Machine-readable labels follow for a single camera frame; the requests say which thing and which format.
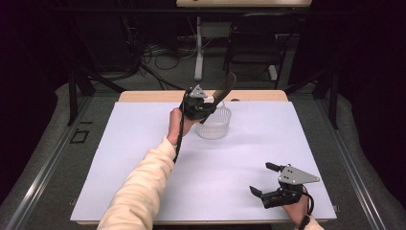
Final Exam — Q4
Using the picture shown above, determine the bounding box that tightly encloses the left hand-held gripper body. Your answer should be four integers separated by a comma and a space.
181, 83, 213, 122

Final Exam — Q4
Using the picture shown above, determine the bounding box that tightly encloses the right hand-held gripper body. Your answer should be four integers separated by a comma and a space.
260, 164, 321, 210

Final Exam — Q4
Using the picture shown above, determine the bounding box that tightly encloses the white plastic basket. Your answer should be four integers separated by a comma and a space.
194, 99, 232, 140

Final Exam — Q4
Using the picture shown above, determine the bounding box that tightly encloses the black comb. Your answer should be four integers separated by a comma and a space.
199, 70, 237, 125

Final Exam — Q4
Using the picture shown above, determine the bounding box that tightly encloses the person's left hand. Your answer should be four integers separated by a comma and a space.
166, 106, 196, 147

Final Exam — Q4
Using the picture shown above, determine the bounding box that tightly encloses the person's right hand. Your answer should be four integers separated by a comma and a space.
282, 194, 310, 227

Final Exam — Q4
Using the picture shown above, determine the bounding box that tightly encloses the white table mat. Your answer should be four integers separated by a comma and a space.
70, 101, 338, 223

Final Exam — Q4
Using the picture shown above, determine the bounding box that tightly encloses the black folding chair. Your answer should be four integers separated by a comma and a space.
222, 12, 300, 91

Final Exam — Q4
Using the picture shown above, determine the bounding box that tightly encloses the black metal stand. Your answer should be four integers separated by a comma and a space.
66, 61, 127, 127
283, 66, 340, 130

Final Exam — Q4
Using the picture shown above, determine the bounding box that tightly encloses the white-legged wooden desk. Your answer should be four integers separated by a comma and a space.
175, 0, 312, 81

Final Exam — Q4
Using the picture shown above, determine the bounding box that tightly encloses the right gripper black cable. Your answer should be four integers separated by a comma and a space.
297, 184, 316, 230

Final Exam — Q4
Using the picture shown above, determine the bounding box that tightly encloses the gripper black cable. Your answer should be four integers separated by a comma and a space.
297, 184, 316, 230
172, 90, 190, 165

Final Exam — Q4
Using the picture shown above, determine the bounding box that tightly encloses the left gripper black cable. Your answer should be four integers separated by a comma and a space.
172, 90, 190, 165

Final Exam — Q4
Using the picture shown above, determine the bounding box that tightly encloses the aluminium floor rail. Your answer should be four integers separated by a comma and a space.
5, 95, 94, 230
314, 98, 388, 230

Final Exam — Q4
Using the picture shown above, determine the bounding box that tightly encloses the bundle of floor cables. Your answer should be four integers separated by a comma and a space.
119, 13, 199, 91

